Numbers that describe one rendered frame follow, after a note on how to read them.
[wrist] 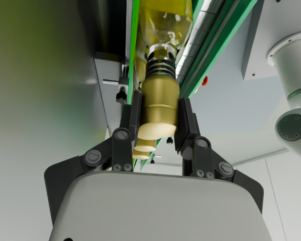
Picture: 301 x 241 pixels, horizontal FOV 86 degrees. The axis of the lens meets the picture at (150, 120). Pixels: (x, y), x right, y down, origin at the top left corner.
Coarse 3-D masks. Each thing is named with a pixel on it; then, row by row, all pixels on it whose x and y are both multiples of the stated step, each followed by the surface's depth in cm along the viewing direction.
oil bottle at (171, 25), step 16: (144, 0) 16; (160, 0) 16; (176, 0) 17; (144, 16) 15; (160, 16) 15; (176, 16) 15; (192, 16) 16; (144, 32) 15; (160, 32) 15; (176, 32) 15; (144, 48) 17; (176, 48) 16; (176, 64) 19
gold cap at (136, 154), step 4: (132, 152) 29; (136, 152) 28; (140, 152) 28; (144, 152) 28; (148, 152) 29; (132, 156) 29; (136, 156) 29; (140, 156) 28; (144, 156) 28; (148, 156) 29
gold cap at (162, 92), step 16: (144, 80) 14; (160, 80) 13; (144, 96) 13; (160, 96) 13; (176, 96) 13; (144, 112) 12; (160, 112) 12; (176, 112) 13; (144, 128) 13; (160, 128) 13; (176, 128) 12
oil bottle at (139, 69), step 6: (138, 60) 20; (138, 66) 20; (144, 66) 20; (138, 72) 20; (144, 72) 20; (132, 78) 23; (138, 78) 21; (144, 78) 21; (138, 84) 22; (138, 90) 23
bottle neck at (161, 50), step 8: (152, 48) 16; (160, 48) 15; (168, 48) 15; (152, 56) 15; (160, 56) 15; (168, 56) 15; (152, 64) 15; (160, 64) 14; (168, 64) 15; (152, 72) 14; (160, 72) 14; (168, 72) 14
